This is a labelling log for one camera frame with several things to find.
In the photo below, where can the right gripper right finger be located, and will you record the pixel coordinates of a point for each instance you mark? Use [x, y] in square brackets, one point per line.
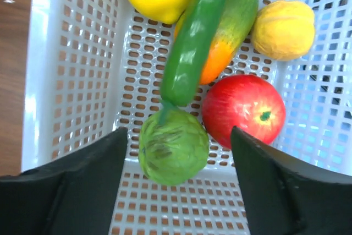
[285, 195]

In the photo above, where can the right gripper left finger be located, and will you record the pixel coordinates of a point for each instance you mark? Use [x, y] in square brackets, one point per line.
[75, 194]

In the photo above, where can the red fake apple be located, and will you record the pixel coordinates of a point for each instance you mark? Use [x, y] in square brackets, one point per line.
[245, 101]

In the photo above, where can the green fake custard apple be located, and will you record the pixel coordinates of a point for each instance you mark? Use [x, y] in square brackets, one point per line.
[173, 147]

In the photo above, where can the yellow fake fruit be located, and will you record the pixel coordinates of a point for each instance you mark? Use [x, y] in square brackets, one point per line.
[284, 30]

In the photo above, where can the green fake chili pepper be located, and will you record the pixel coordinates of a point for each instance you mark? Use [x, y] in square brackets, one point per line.
[188, 54]

